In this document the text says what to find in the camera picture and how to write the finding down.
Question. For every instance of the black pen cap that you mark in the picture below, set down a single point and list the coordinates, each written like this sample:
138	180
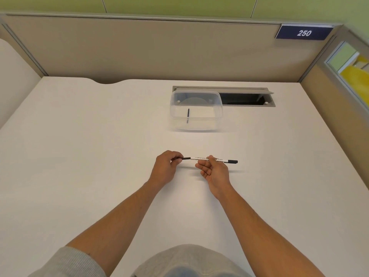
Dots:
188	115

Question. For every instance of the person's right hand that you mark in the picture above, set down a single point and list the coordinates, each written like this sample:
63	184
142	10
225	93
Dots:
217	177

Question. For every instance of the white pen with black ends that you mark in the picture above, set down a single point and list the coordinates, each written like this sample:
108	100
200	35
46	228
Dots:
196	158

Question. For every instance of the yellow object behind window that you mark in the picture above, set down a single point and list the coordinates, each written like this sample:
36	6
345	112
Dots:
357	79

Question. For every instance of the person's right thumb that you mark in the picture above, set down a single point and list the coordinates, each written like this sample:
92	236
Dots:
214	159

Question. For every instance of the person's grey shirt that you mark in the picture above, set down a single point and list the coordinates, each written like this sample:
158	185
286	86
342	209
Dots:
190	262

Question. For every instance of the beige rounded side panel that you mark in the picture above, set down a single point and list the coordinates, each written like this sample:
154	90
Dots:
16	80

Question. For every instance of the person's left hand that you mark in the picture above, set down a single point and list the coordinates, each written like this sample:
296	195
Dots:
163	168

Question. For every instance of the beige side partition with window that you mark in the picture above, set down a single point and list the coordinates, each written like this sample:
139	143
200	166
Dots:
334	106

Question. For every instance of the dark blue number sign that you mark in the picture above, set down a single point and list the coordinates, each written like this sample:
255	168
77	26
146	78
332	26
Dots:
304	32

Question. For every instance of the clear plastic container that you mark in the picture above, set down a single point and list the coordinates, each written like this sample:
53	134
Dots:
196	115

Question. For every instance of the person's right forearm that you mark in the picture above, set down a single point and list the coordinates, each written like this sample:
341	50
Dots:
259	236

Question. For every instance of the person's left forearm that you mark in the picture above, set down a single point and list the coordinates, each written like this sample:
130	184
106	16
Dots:
115	219

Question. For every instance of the beige desk partition panel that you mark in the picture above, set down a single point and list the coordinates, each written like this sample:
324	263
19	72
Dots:
161	51

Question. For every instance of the person's left thumb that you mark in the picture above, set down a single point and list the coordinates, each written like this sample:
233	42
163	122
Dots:
176	161

